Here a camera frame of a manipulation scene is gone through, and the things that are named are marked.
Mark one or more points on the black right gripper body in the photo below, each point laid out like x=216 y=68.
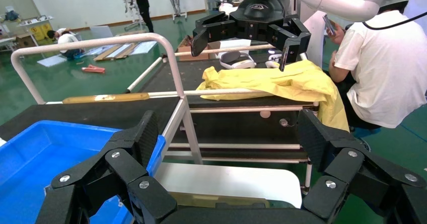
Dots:
x=263 y=12

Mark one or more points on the white flat floor board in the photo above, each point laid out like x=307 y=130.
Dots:
x=51 y=60

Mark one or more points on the blue plastic bin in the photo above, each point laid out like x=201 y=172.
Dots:
x=33 y=162

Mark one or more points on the wood framed floor panel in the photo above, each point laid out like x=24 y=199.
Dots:
x=111 y=51

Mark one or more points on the white humanoid robot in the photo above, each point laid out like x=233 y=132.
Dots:
x=129 y=2

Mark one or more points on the yellow wooden edge strip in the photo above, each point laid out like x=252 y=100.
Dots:
x=106 y=97

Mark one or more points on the seated person in white shirt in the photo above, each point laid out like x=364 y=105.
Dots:
x=383 y=65

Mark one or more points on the black cart with white pipes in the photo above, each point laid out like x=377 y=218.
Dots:
x=233 y=125

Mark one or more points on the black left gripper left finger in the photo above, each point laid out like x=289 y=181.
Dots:
x=146 y=139

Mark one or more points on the yellow caution sign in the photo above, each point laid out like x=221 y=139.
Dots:
x=40 y=31

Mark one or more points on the cardboard box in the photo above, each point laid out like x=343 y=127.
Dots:
x=183 y=47

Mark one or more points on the crouching person in white shirt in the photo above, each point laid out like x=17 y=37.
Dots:
x=66 y=39

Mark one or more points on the smartphone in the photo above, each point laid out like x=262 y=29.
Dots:
x=329 y=25

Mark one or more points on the red object on floor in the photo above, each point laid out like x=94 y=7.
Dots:
x=93 y=69

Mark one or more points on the standing person in black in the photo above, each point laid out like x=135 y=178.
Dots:
x=141 y=2

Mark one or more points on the brass coloured metal strip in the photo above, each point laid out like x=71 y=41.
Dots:
x=207 y=199

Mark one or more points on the white tubular railing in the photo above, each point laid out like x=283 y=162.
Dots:
x=100 y=41

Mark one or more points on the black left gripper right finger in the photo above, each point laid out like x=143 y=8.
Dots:
x=313 y=139

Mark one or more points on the white background table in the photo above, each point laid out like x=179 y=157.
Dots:
x=35 y=20

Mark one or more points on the white VR headset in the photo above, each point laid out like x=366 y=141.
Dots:
x=237 y=60
x=273 y=60

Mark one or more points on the yellow cloth garment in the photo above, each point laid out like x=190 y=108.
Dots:
x=283 y=79

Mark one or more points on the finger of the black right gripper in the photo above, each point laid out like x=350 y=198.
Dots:
x=213 y=29
x=293 y=39

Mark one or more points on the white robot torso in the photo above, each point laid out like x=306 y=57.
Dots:
x=313 y=39

